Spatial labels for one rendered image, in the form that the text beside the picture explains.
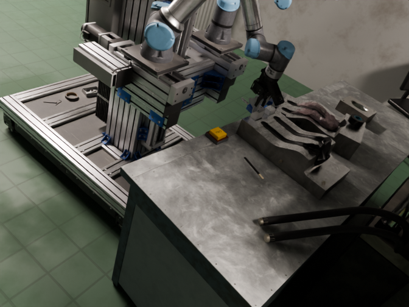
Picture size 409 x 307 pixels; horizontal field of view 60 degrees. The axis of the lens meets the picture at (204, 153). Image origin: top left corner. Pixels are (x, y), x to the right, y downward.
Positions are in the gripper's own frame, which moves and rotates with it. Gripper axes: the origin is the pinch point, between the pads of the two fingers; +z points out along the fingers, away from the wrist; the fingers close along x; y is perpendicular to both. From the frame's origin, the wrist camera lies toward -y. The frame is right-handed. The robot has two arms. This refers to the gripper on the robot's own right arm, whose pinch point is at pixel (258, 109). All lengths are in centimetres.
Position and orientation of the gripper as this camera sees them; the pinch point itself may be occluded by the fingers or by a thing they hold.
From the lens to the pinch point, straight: 171.2
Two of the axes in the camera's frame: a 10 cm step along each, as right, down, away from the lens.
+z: -2.6, 6.0, 7.6
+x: -7.2, 4.0, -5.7
